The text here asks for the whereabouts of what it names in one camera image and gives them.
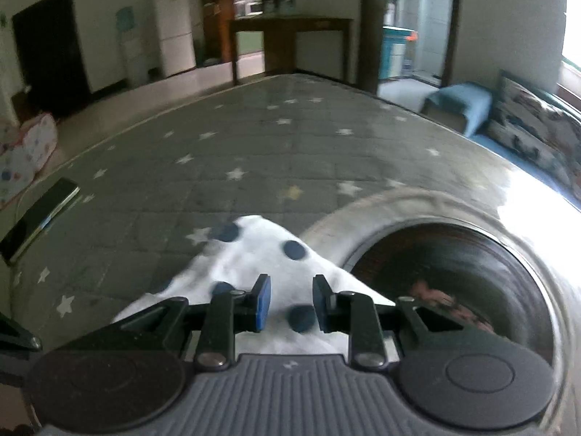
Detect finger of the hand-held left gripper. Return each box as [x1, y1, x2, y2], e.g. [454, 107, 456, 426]
[0, 313, 42, 352]

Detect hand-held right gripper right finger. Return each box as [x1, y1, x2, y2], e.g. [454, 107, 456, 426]
[312, 274, 492, 371]

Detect dark wooden desk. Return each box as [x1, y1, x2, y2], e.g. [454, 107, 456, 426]
[228, 17, 355, 86]

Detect white polka dot pants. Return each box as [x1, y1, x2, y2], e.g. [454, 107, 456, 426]
[111, 214, 395, 356]

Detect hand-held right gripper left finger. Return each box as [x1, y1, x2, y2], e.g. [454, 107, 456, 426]
[58, 274, 273, 372]

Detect dotted pink white bag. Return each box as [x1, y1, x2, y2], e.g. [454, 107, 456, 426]
[0, 113, 59, 205]

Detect black smartphone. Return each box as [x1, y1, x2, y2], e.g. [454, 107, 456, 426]
[0, 177, 81, 265]

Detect blue cardboard box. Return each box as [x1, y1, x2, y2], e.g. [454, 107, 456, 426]
[382, 26, 417, 80]

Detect white refrigerator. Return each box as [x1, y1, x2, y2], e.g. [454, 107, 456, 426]
[153, 0, 197, 78]

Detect grey star quilted mat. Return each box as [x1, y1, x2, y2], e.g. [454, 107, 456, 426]
[9, 73, 504, 355]

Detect dark wooden door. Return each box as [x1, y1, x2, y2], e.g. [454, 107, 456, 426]
[11, 0, 92, 116]

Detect white water dispenser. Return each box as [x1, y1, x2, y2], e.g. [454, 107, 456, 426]
[115, 5, 148, 88]

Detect window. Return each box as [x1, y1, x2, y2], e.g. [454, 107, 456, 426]
[560, 0, 581, 101]

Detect blue sofa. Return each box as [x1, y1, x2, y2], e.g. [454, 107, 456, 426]
[422, 82, 581, 212]

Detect butterfly print pillow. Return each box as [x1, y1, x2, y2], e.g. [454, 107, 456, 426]
[485, 69, 581, 191]

